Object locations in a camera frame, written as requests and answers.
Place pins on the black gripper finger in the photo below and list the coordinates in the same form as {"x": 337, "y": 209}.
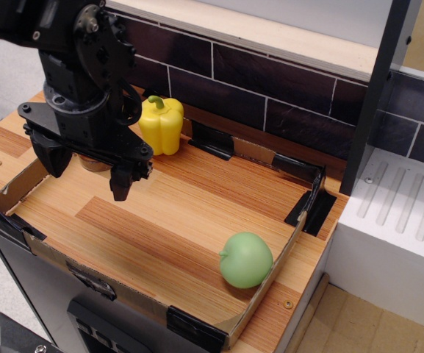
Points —
{"x": 53, "y": 155}
{"x": 121, "y": 180}

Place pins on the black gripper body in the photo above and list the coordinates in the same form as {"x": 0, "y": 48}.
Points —
{"x": 98, "y": 128}

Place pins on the red-capped spice bottle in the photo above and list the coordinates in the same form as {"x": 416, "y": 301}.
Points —
{"x": 93, "y": 165}

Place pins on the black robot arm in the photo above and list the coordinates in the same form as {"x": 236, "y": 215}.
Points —
{"x": 82, "y": 46}

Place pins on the yellow toy bell pepper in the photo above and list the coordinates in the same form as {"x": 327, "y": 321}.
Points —
{"x": 161, "y": 124}

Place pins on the black oven control panel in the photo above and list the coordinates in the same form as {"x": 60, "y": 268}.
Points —
{"x": 99, "y": 335}

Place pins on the green toy apple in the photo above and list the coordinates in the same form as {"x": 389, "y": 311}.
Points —
{"x": 245, "y": 260}

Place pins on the light wooden shelf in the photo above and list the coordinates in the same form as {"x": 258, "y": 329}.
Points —
{"x": 301, "y": 46}

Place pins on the white toy sink drainboard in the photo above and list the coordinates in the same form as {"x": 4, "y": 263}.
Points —
{"x": 378, "y": 248}

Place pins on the dark vertical post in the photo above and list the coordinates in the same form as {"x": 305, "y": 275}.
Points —
{"x": 381, "y": 70}

